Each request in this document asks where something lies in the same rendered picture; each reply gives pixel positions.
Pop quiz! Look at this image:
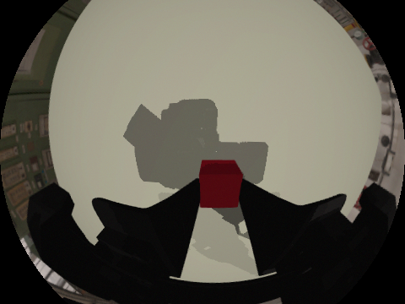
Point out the red cube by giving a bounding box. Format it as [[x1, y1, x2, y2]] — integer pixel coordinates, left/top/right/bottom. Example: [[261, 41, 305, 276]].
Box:
[[199, 160, 243, 209]]

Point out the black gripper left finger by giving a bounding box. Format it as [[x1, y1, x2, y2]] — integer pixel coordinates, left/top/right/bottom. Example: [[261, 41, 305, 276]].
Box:
[[91, 179, 200, 278]]

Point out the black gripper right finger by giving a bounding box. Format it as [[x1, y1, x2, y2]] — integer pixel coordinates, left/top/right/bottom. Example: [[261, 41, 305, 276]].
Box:
[[239, 179, 347, 276]]

